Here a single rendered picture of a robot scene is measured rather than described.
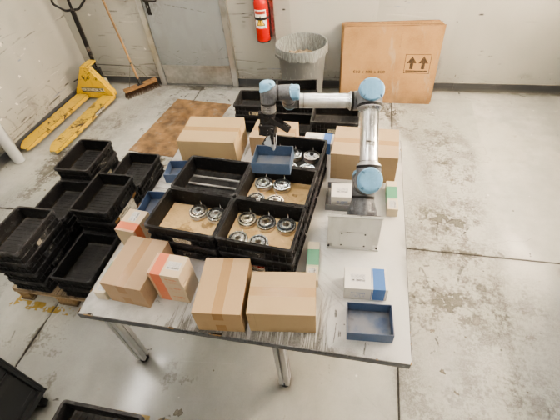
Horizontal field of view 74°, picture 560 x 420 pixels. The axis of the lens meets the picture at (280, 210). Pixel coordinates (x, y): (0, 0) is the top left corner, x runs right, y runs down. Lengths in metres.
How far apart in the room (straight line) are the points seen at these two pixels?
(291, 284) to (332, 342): 0.31
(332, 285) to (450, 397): 1.00
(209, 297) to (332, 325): 0.57
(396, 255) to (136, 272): 1.31
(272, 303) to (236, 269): 0.26
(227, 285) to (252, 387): 0.87
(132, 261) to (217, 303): 0.52
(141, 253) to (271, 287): 0.70
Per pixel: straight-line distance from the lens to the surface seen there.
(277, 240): 1.92
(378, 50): 4.51
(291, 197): 2.13
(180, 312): 1.94
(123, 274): 1.97
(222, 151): 2.55
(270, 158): 2.03
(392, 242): 2.11
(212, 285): 1.78
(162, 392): 2.58
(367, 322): 1.82
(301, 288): 1.71
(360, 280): 1.83
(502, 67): 5.02
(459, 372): 2.61
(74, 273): 2.96
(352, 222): 1.89
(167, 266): 1.83
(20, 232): 3.14
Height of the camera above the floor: 2.31
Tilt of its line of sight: 46 degrees down
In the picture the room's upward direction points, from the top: 6 degrees counter-clockwise
